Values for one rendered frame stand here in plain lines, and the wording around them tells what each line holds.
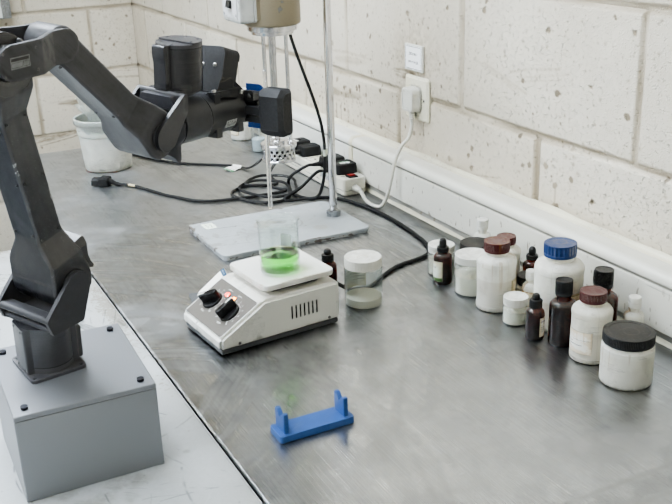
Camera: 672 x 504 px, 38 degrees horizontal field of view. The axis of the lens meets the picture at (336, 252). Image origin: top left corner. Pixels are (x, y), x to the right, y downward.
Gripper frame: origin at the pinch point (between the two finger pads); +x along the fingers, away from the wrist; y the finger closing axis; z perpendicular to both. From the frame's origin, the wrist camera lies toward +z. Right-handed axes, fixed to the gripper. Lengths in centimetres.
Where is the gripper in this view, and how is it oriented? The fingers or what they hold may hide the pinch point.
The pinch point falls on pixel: (258, 99)
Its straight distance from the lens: 135.5
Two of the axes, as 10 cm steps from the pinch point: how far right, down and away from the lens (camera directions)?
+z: -0.3, -9.4, -3.4
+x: 5.9, -2.9, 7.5
